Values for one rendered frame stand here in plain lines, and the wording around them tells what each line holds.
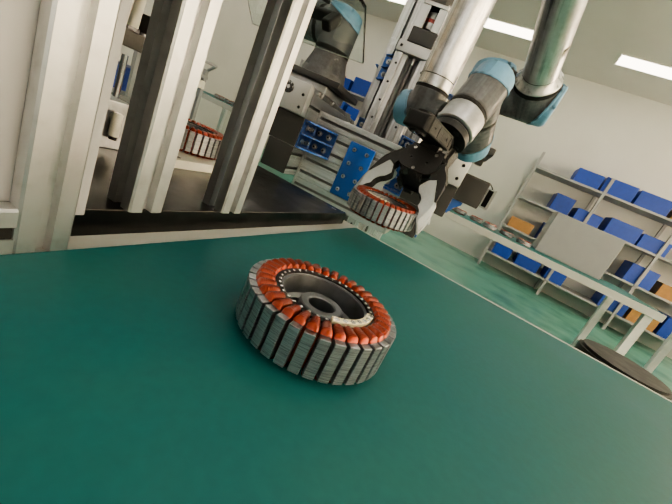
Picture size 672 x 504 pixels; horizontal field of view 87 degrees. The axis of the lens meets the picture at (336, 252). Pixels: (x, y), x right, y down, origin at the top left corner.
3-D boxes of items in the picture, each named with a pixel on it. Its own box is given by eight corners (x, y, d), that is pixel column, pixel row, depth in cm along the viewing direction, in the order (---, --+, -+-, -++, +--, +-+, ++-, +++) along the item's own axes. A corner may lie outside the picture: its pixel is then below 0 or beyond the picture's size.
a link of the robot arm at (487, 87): (513, 100, 67) (523, 61, 60) (481, 141, 65) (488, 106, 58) (475, 87, 70) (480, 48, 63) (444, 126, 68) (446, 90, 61)
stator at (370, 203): (367, 204, 64) (376, 185, 63) (420, 233, 59) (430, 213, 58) (332, 202, 55) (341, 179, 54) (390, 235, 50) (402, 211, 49)
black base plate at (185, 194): (134, 108, 89) (136, 99, 88) (342, 223, 67) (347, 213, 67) (-201, 10, 47) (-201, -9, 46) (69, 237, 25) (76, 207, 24)
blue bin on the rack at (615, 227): (596, 230, 563) (605, 217, 556) (624, 242, 549) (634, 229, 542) (602, 231, 525) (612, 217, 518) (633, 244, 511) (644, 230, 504)
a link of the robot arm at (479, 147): (450, 127, 81) (453, 88, 72) (497, 144, 77) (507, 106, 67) (432, 151, 80) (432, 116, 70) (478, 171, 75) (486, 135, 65)
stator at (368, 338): (207, 292, 26) (223, 247, 24) (318, 291, 34) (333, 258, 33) (289, 410, 19) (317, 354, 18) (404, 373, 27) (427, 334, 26)
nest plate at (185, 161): (188, 144, 63) (190, 137, 62) (249, 179, 58) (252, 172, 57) (102, 124, 49) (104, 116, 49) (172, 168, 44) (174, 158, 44)
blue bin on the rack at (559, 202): (544, 208, 589) (553, 193, 582) (561, 215, 581) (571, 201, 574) (548, 207, 551) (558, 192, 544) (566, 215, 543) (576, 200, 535)
